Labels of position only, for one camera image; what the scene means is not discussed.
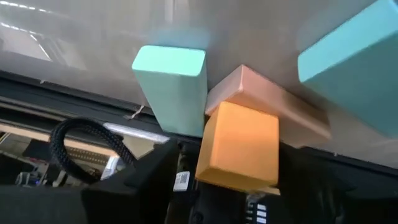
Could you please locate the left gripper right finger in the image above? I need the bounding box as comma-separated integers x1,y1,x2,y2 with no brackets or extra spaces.
278,143,398,224

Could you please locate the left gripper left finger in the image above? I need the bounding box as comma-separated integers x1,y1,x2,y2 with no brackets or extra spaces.
82,139,180,224

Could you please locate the small orange cube block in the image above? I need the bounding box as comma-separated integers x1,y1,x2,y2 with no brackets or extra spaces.
195,101,280,194

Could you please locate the pale pink block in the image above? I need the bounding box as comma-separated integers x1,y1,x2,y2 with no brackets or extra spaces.
204,64,333,149

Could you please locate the mint green block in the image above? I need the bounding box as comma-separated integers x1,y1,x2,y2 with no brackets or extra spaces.
131,45,208,138

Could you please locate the large teal block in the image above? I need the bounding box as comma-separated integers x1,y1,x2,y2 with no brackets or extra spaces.
297,0,398,139

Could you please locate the white QR label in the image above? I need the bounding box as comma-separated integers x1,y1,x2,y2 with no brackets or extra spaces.
173,170,191,192

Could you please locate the silver metal bar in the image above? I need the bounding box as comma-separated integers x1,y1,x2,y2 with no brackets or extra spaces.
102,122,171,145

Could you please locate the wooden board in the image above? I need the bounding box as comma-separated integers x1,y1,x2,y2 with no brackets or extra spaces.
0,123,119,157

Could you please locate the black braided cable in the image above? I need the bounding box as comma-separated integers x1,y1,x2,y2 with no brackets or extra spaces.
49,117,138,185

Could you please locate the black table edge rail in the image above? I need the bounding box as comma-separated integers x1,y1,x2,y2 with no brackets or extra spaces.
0,70,398,187

